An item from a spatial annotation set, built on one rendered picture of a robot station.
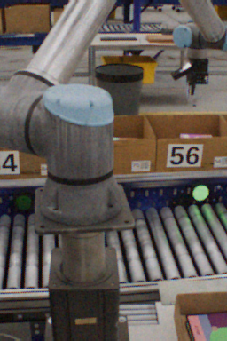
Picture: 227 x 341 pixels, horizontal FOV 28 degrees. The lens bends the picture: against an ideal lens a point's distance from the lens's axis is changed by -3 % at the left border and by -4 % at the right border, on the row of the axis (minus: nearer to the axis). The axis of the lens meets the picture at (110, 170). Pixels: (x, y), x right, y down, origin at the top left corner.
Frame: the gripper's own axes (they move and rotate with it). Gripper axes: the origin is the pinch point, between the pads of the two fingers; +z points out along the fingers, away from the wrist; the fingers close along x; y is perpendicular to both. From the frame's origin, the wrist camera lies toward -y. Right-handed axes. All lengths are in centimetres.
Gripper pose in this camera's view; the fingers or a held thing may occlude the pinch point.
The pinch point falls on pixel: (189, 100)
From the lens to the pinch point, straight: 207.5
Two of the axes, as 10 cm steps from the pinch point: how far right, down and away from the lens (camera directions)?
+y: 9.9, -0.6, 1.3
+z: 0.0, 8.9, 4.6
